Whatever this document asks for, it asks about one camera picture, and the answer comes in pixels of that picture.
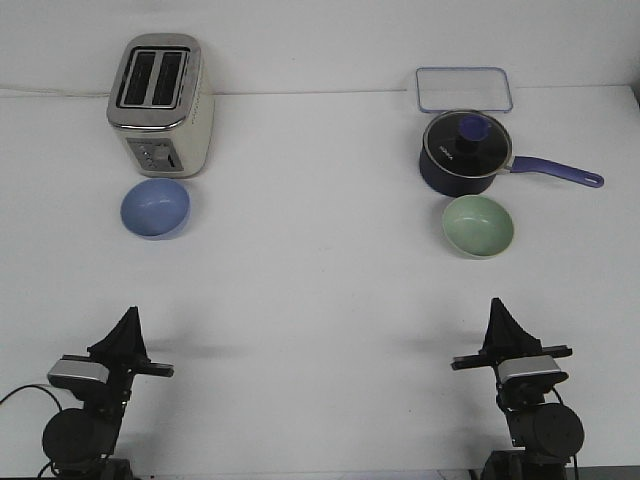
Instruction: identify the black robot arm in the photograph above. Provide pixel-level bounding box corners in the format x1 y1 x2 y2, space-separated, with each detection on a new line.
451 298 585 479
42 306 174 479

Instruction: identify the blue saucepan with handle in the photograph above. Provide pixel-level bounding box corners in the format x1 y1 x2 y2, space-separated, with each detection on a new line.
419 133 604 198

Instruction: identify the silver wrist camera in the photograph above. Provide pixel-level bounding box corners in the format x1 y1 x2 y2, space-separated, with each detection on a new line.
497 355 569 385
47 358 109 390

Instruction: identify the clear container blue rim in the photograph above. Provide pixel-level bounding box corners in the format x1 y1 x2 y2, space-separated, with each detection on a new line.
415 66 513 113

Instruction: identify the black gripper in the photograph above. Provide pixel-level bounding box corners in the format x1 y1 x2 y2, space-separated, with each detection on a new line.
62 306 174 415
451 297 572 395

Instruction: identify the blue bowl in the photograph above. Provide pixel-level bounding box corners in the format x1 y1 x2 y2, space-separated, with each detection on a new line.
120 178 191 240

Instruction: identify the glass pot lid blue knob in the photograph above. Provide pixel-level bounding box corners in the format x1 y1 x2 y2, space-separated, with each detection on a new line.
424 110 512 178

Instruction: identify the cream and steel toaster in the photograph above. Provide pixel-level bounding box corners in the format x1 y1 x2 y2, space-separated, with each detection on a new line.
106 33 215 178

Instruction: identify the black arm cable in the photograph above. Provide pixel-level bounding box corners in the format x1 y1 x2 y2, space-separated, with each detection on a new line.
0 383 64 414
547 387 584 480

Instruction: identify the green bowl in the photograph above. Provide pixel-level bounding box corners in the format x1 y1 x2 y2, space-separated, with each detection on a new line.
441 195 515 259

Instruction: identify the white toaster power cord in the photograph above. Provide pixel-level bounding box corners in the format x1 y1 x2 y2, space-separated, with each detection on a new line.
0 86 113 98

